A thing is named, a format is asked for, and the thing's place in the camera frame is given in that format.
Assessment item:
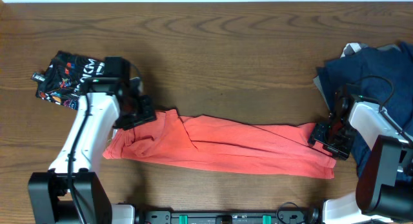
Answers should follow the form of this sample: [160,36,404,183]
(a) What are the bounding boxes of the orange printed t-shirt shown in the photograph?
[103,109,336,179]

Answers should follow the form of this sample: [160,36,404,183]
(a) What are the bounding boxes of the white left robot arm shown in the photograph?
[28,77,156,223]

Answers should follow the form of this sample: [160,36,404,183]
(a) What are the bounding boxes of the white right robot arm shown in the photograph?
[308,94,412,223]

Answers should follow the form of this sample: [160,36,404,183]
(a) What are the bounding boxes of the black printed folded t-shirt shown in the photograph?
[31,51,105,110]

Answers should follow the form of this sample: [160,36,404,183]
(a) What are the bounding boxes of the navy blue garment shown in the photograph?
[312,41,413,183]

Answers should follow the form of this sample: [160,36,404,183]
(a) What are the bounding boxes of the grey white garment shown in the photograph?
[340,43,401,58]

